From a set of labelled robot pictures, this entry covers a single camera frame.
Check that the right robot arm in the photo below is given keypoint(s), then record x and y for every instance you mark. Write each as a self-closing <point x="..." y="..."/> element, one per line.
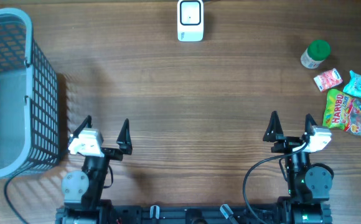
<point x="308" y="184"/>

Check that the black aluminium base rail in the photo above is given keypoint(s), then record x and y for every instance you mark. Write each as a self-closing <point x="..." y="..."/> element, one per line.
<point x="268" y="213"/>

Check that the green lid jar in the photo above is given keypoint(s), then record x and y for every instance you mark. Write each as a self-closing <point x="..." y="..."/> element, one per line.
<point x="315" y="54"/>

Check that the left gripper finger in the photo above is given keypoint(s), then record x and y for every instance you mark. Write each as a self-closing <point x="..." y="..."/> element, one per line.
<point x="124" y="139"/>
<point x="87" y="123"/>

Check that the grey plastic shopping basket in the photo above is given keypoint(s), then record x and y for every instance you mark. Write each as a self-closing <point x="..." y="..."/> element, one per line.
<point x="29" y="108"/>

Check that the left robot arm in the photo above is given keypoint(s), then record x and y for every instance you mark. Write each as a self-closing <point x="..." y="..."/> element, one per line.
<point x="82" y="189"/>

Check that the small red white box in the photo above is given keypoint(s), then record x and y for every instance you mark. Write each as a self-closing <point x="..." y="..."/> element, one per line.
<point x="328" y="79"/>

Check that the white barcode scanner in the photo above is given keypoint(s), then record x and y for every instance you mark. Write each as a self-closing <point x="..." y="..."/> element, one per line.
<point x="190" y="20"/>

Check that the green Haribo candy bag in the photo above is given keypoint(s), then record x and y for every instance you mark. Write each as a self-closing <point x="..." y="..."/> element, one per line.
<point x="342" y="111"/>

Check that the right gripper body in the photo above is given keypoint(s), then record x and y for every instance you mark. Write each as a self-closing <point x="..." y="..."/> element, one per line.
<point x="287" y="144"/>

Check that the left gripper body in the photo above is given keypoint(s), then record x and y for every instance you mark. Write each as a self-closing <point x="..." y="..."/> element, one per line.
<point x="112" y="154"/>

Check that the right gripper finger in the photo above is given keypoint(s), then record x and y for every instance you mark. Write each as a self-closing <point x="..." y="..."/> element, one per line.
<point x="274" y="131"/>
<point x="310" y="125"/>

